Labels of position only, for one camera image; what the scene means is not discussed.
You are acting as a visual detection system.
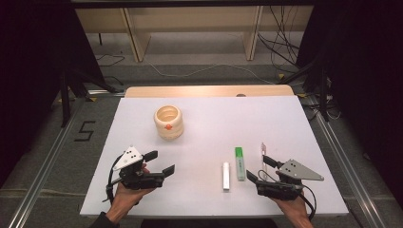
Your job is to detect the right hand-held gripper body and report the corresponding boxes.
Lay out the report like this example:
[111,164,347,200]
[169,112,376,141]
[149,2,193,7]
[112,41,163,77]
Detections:
[256,159,325,201]

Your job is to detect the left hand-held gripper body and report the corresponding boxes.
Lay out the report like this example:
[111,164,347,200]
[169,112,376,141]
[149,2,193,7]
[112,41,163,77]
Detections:
[112,145,165,191]

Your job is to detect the clear thin pen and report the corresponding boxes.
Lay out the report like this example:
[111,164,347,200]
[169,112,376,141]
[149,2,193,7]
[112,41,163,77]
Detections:
[259,142,268,181]

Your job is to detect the green highlighter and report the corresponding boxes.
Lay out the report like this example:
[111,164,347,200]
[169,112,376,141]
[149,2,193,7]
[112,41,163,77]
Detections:
[234,146,246,182]

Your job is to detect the white marker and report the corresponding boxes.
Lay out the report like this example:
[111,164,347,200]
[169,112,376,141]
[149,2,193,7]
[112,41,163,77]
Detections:
[222,161,231,191]

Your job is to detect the cream ribbed pen holder cup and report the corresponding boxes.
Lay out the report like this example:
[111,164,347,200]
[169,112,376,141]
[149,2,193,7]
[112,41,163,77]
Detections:
[153,104,184,142]

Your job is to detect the person's right hand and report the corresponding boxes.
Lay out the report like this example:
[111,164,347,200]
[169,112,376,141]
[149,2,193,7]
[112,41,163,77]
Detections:
[271,193,311,221]

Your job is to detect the person's left hand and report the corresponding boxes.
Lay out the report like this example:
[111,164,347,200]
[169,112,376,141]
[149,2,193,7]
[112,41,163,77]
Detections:
[112,162,157,213]

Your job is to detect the light wooden table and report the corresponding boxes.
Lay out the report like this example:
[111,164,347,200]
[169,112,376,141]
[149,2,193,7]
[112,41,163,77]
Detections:
[125,84,296,99]

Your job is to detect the black tripod stand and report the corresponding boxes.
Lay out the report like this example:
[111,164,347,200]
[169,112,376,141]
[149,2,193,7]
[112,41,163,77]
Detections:
[278,56,331,124]
[50,66,125,128]

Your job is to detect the black curtain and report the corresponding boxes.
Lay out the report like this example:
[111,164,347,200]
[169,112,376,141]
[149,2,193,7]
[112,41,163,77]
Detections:
[297,0,403,203]
[0,0,106,188]

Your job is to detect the light wooden desk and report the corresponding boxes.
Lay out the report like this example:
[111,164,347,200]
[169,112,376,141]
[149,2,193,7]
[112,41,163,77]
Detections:
[75,5,316,63]

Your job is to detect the thin black wire loop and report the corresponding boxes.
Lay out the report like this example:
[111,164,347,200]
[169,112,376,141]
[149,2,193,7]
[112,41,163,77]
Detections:
[258,169,280,183]

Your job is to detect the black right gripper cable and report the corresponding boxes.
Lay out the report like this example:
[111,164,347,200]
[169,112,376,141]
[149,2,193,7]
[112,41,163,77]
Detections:
[297,184,317,221]

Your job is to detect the aluminium floor rail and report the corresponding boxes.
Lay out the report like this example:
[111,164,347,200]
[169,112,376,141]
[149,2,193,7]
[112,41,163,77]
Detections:
[7,96,87,228]
[87,89,126,98]
[306,94,388,228]

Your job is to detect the white cable loop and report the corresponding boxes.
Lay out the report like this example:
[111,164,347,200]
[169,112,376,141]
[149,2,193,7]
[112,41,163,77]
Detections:
[325,94,342,122]

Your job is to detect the black floor cable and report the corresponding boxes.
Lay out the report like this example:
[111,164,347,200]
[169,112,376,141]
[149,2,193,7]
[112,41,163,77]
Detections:
[95,53,126,67]
[104,75,125,86]

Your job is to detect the white floor cable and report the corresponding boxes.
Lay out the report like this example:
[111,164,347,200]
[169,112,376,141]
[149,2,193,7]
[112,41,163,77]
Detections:
[146,61,278,86]

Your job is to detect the bundle of black cables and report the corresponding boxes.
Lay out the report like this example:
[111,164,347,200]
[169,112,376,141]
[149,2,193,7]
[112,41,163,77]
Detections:
[256,5,302,68]

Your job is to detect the dark metal frame bar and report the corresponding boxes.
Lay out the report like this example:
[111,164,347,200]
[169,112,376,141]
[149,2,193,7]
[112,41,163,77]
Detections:
[69,0,318,10]

